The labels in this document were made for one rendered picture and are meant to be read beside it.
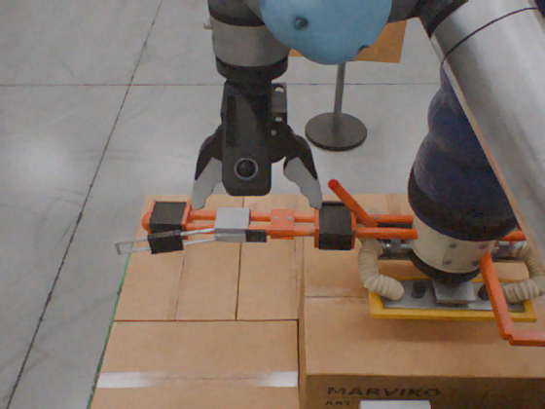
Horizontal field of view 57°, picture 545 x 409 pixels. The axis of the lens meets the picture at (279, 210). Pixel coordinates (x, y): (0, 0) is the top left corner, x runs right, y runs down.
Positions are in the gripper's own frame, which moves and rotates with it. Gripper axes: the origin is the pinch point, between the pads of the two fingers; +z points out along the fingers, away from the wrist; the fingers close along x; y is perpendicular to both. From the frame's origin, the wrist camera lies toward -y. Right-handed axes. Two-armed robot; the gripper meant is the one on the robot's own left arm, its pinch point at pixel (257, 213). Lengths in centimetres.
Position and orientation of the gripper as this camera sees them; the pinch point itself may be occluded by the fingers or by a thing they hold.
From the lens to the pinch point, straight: 61.5
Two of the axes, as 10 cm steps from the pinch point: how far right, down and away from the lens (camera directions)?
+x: -10.0, 0.1, -0.1
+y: -0.1, -7.1, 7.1
